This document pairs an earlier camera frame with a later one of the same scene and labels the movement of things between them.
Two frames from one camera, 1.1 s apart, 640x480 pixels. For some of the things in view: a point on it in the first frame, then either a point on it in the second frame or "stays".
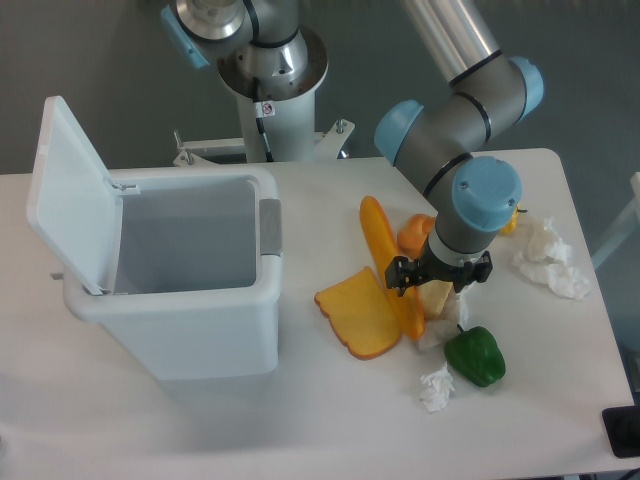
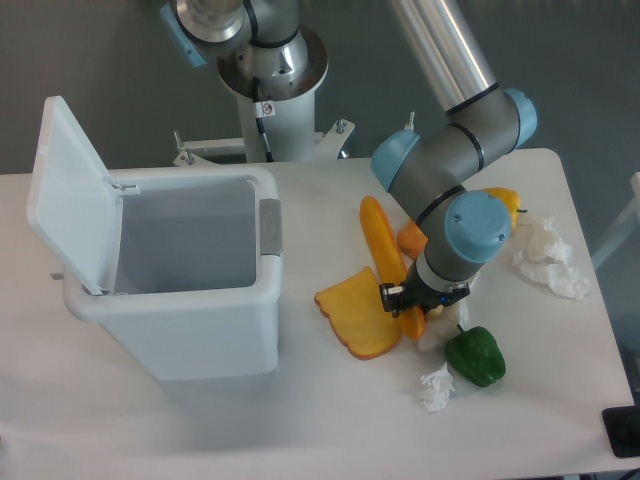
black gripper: (402, 273) to (417, 290)
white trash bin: (198, 283) stays
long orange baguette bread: (383, 242) stays
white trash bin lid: (73, 203) stays
